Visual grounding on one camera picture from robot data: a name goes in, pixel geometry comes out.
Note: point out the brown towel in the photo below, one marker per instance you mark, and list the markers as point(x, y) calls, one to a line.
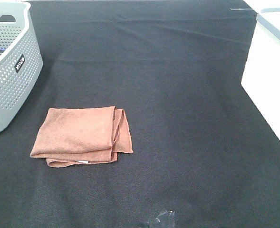
point(82, 136)

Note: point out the black table cloth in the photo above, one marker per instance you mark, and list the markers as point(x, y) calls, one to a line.
point(201, 147)

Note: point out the clear tape piece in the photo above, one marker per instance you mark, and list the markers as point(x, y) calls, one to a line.
point(165, 219)

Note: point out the white storage box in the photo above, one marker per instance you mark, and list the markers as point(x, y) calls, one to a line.
point(261, 76)

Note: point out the grey perforated plastic basket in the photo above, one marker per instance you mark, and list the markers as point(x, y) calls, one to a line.
point(20, 59)

